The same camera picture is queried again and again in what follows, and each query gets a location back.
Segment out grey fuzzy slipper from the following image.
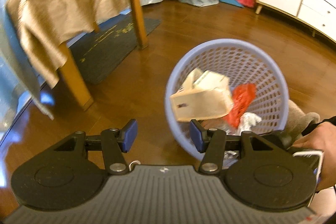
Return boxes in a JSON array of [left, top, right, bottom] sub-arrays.
[[282, 100, 321, 145]]

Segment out blue face mask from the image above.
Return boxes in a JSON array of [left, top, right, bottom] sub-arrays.
[[128, 160, 141, 172]]

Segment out person's right hand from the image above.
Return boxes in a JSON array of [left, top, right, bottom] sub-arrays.
[[293, 122, 336, 191]]

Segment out lavender plastic waste basket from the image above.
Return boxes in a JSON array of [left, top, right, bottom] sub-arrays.
[[164, 38, 290, 162]]

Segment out tan chair cover cloth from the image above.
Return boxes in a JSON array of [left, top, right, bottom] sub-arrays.
[[6, 0, 129, 88]]

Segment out dark door mat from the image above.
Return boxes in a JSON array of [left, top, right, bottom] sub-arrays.
[[68, 12, 162, 85]]

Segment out red plastic bag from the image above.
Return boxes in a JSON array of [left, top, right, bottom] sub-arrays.
[[223, 84, 256, 128]]

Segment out beige tissue box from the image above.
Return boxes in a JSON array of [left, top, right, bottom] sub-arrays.
[[170, 68, 234, 122]]

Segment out white tissue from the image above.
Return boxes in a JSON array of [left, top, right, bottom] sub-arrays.
[[236, 113, 262, 135]]

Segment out clear plastic water bottle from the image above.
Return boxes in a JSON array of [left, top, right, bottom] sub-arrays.
[[201, 118, 240, 169]]

